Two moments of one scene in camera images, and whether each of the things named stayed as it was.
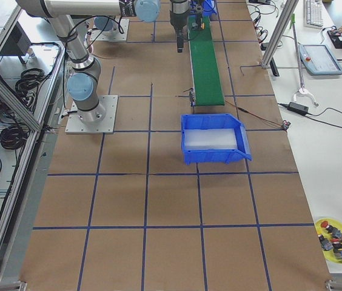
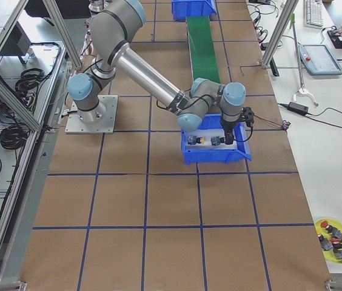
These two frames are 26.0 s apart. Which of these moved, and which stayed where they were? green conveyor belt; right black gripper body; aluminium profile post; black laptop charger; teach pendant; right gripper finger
Moved: right gripper finger; right black gripper body
Stayed: teach pendant; green conveyor belt; black laptop charger; aluminium profile post
